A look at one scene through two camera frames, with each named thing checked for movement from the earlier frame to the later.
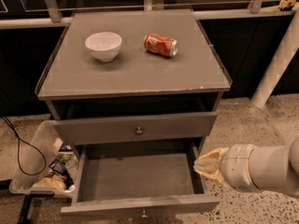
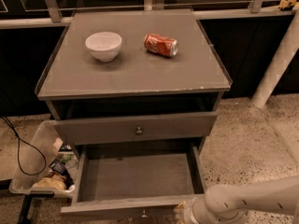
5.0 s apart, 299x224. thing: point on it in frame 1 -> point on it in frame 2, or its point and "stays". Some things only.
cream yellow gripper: (238, 166) -> (189, 213)
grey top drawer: (178, 125) stays
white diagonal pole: (282, 59) stays
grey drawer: (138, 179) stays
